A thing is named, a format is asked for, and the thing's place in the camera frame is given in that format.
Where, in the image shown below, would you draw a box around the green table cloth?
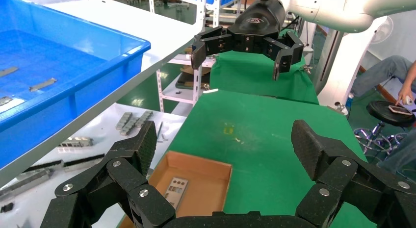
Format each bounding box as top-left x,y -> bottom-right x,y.
209,28 -> 320,105
117,89 -> 378,228

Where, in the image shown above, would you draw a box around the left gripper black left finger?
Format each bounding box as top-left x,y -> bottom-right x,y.
40,120 -> 176,228

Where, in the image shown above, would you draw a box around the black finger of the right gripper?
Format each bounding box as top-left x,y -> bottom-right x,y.
263,31 -> 305,81
191,26 -> 234,70

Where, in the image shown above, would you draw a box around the black round stool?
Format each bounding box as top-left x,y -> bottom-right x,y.
354,100 -> 416,162

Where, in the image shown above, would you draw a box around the shallow cardboard box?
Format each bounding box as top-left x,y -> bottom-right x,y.
118,151 -> 233,228

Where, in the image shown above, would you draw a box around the blue plastic tray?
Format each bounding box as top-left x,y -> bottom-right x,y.
0,0 -> 152,170

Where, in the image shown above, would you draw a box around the grey toothed connector strip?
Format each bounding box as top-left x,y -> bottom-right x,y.
134,110 -> 154,128
119,116 -> 144,136
115,112 -> 133,130

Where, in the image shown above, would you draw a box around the bare person forearm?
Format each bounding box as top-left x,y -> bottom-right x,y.
403,59 -> 416,91

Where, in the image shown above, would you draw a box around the white flat base board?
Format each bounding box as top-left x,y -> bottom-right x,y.
0,103 -> 187,228

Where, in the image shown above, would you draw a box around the silver perforated shield plate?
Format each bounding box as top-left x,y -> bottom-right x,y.
163,177 -> 189,210

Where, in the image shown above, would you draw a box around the white metal storage rack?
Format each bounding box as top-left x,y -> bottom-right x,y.
148,0 -> 222,113

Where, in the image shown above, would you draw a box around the white glossy shelf board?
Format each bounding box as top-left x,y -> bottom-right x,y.
0,0 -> 204,188

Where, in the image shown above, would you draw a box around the white electric fan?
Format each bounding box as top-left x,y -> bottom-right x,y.
369,16 -> 394,45

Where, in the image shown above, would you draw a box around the bare person hand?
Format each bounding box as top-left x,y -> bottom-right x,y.
397,84 -> 415,106

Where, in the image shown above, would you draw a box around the flat grey metal frame plate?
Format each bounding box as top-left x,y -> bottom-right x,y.
0,168 -> 54,201

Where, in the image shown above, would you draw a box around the flattened cardboard pieces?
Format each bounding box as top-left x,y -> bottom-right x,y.
175,65 -> 212,90

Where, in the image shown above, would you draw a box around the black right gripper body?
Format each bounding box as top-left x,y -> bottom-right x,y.
227,0 -> 286,55

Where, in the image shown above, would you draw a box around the seated person in jeans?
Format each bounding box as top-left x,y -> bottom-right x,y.
352,55 -> 416,182

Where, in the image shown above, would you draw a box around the pink smartphone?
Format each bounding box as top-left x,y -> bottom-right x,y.
388,104 -> 414,116

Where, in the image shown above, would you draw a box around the long slotted metal strip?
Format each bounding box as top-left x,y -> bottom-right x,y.
58,136 -> 94,153

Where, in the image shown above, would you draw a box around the black and white robot torso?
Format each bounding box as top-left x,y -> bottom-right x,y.
316,17 -> 389,107

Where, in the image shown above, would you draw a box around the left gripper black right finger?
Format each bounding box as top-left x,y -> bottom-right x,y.
290,119 -> 416,228

